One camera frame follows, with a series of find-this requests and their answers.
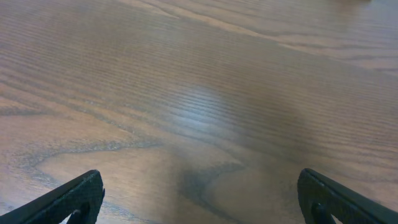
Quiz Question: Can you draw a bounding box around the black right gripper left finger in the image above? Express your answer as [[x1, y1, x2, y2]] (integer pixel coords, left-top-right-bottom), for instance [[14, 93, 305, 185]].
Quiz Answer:
[[1, 170, 104, 224]]

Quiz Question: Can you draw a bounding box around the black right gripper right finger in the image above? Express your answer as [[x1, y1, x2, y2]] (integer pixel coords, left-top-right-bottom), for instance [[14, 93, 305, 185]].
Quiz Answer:
[[297, 168, 397, 224]]

